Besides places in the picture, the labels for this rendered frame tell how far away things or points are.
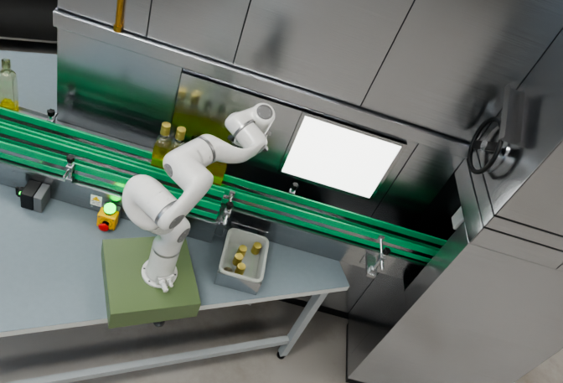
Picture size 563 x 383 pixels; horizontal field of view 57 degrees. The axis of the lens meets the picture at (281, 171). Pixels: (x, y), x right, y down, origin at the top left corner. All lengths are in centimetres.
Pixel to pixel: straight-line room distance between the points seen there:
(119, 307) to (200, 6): 104
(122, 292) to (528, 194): 137
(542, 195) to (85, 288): 157
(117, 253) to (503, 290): 145
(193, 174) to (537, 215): 115
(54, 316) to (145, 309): 30
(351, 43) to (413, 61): 23
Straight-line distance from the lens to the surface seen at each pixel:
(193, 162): 137
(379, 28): 182
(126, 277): 190
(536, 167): 176
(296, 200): 215
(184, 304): 187
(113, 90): 214
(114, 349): 271
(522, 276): 216
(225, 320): 285
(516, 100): 197
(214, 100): 199
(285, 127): 202
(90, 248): 207
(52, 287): 198
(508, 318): 237
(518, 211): 188
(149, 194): 139
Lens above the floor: 244
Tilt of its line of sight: 42 degrees down
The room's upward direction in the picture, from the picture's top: 23 degrees clockwise
